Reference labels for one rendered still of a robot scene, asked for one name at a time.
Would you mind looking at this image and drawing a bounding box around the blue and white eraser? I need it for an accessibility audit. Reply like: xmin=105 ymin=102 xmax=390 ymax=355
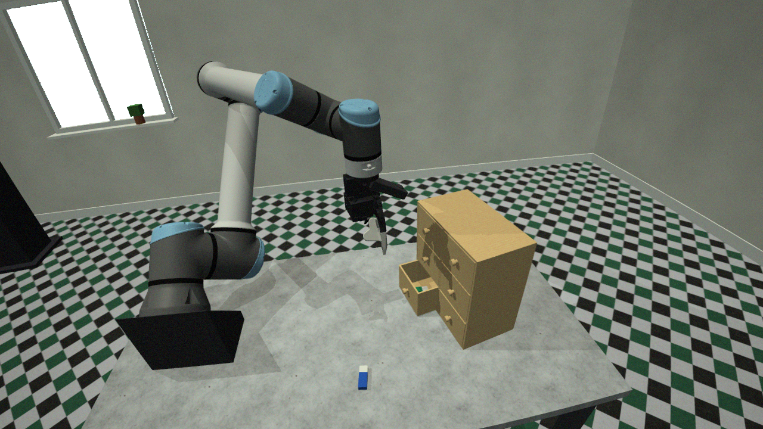
xmin=358 ymin=365 xmax=368 ymax=390

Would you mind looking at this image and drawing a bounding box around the brown wooden chest of drawers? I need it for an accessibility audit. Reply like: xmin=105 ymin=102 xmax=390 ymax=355
xmin=417 ymin=189 xmax=537 ymax=350

